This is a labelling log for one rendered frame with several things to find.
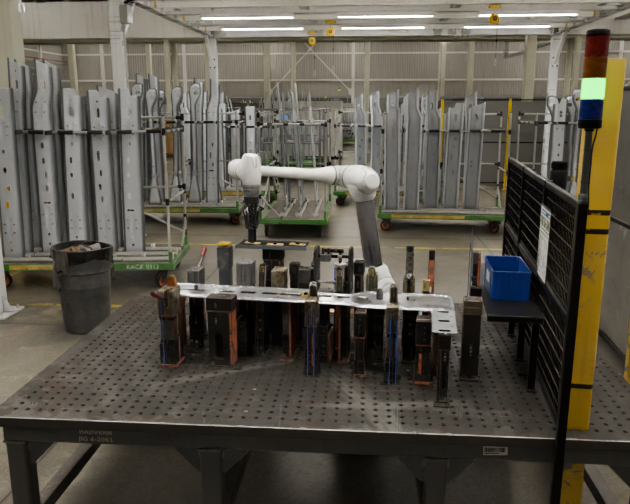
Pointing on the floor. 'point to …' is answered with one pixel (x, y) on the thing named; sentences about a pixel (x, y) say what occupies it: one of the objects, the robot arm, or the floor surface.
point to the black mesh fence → (514, 204)
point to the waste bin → (83, 282)
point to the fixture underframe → (234, 462)
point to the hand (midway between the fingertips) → (252, 235)
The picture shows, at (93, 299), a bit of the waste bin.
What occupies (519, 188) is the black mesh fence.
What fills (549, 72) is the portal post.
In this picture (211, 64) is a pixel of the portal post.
